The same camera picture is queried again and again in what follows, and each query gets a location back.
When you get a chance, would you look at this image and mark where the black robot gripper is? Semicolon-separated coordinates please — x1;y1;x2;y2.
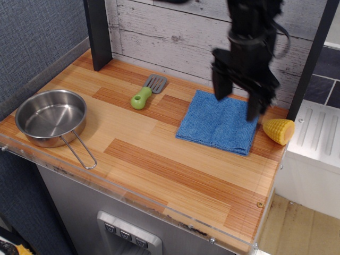
212;31;279;122

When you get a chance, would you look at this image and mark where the yellow toy corn cob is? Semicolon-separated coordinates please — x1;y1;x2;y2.
263;119;295;146

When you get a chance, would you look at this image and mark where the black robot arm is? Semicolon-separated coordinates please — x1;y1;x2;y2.
212;1;281;122

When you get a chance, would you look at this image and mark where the blue folded cloth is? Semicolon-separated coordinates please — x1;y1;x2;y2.
175;90;258;156

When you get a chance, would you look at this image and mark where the white toy sink unit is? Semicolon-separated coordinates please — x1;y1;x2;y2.
275;100;339;218

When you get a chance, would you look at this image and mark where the clear acrylic table edge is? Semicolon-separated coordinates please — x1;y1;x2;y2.
1;130;285;254

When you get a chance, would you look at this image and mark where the silver dispenser button panel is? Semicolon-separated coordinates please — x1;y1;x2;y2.
97;210;163;254

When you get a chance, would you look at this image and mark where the yellow toy on floor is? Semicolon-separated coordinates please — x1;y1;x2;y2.
15;245;33;255

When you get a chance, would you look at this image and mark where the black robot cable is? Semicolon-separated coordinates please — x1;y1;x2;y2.
270;20;292;60

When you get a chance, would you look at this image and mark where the green handled grey toy spatula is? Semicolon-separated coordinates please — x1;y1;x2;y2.
130;74;167;110

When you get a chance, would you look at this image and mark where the dark right frame post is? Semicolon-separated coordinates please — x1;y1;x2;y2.
286;0;339;121

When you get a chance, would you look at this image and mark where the dark frame post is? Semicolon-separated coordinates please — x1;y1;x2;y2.
286;0;339;121
83;0;112;71

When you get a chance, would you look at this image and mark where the dark left frame post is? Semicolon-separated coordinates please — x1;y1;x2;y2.
83;0;112;71

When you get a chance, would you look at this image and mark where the steel pan with wire handle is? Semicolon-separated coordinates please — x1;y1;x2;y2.
15;89;97;169

